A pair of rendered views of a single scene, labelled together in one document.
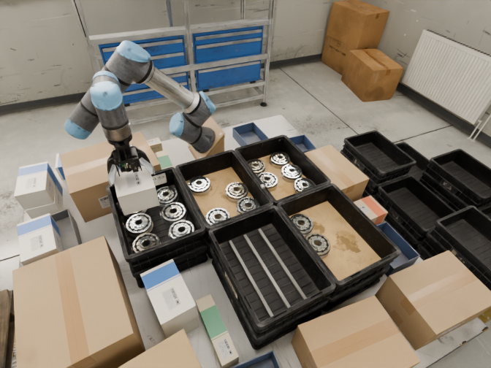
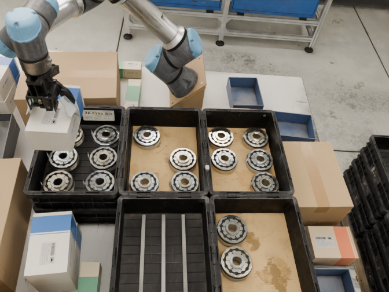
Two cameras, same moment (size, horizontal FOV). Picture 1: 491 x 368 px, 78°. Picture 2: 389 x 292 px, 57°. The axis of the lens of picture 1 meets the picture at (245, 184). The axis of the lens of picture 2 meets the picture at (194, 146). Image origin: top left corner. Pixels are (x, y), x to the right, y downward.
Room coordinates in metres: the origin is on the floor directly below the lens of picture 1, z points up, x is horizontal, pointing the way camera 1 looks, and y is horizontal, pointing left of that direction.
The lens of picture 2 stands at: (0.22, -0.26, 1.96)
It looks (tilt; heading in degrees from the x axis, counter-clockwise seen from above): 52 degrees down; 20
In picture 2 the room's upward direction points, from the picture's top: 8 degrees clockwise
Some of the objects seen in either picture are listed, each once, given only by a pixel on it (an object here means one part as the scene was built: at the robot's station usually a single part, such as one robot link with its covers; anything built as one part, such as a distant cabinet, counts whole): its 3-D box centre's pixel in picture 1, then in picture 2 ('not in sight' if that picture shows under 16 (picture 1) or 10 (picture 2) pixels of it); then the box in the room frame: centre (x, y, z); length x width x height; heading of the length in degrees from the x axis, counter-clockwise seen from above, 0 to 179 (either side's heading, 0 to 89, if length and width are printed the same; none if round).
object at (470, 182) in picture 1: (452, 195); not in sight; (1.48, -1.44, 0.37); 0.40 x 0.30 x 0.45; 26
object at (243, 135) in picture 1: (250, 137); (244, 95); (1.54, -0.02, 0.74); 0.20 x 0.15 x 0.07; 30
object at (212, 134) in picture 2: (255, 166); (220, 136); (1.14, -0.04, 0.86); 0.10 x 0.10 x 0.01
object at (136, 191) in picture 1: (134, 182); (57, 116); (0.75, 0.39, 1.10); 0.20 x 0.12 x 0.09; 26
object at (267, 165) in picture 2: (291, 171); (260, 159); (1.11, -0.22, 0.86); 0.10 x 0.10 x 0.01
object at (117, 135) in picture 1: (118, 128); (36, 61); (0.73, 0.38, 1.33); 0.08 x 0.08 x 0.05
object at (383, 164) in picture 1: (368, 174); (387, 189); (1.66, -0.90, 0.37); 0.40 x 0.30 x 0.45; 26
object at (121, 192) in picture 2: (221, 185); (164, 148); (0.93, 0.10, 0.92); 0.40 x 0.30 x 0.02; 29
